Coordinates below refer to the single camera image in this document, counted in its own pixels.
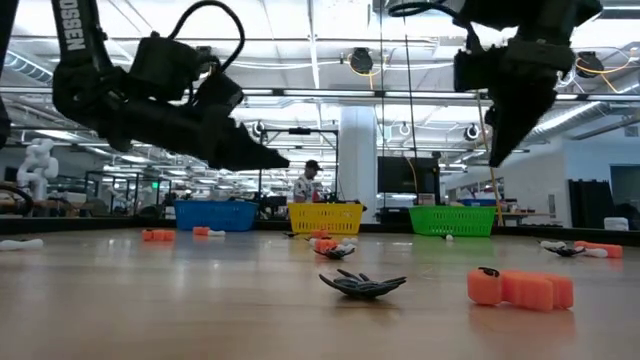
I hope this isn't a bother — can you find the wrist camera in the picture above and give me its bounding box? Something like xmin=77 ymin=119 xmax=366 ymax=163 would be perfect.
xmin=194 ymin=72 xmax=246 ymax=121
xmin=453 ymin=47 xmax=501 ymax=94

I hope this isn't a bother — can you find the white robot figure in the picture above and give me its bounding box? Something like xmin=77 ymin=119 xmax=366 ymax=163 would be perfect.
xmin=16 ymin=138 xmax=60 ymax=201

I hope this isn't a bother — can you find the black partition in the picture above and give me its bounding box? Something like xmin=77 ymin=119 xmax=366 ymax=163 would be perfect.
xmin=568 ymin=178 xmax=614 ymax=229

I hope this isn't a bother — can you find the white column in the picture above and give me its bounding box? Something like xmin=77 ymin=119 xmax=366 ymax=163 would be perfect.
xmin=338 ymin=105 xmax=379 ymax=224

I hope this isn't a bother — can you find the yellow plastic basket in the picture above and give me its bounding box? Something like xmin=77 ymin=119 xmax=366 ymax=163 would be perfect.
xmin=287 ymin=201 xmax=365 ymax=236

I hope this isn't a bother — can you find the green plastic basket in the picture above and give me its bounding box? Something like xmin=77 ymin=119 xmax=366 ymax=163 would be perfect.
xmin=408 ymin=205 xmax=498 ymax=238

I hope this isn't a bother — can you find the blue plastic basket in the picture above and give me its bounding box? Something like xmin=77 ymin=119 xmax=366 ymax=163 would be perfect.
xmin=173 ymin=199 xmax=260 ymax=233

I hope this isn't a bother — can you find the person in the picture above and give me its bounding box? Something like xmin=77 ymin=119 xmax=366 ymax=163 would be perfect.
xmin=292 ymin=159 xmax=325 ymax=204

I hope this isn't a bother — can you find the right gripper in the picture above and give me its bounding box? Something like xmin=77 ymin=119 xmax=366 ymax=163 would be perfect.
xmin=484 ymin=37 xmax=576 ymax=168

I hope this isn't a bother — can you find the black display screen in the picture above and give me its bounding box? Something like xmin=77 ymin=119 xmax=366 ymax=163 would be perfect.
xmin=376 ymin=155 xmax=442 ymax=206

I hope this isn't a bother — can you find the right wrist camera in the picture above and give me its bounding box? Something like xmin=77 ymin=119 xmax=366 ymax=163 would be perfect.
xmin=453 ymin=47 xmax=501 ymax=94

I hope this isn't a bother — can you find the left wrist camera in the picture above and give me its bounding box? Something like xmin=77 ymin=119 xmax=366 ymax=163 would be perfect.
xmin=194 ymin=72 xmax=246 ymax=121

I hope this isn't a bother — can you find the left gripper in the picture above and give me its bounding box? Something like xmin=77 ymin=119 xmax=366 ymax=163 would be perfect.
xmin=107 ymin=97 xmax=291 ymax=171

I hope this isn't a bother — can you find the black stand frame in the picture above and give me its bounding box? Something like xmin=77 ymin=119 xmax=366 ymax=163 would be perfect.
xmin=257 ymin=127 xmax=340 ymax=204

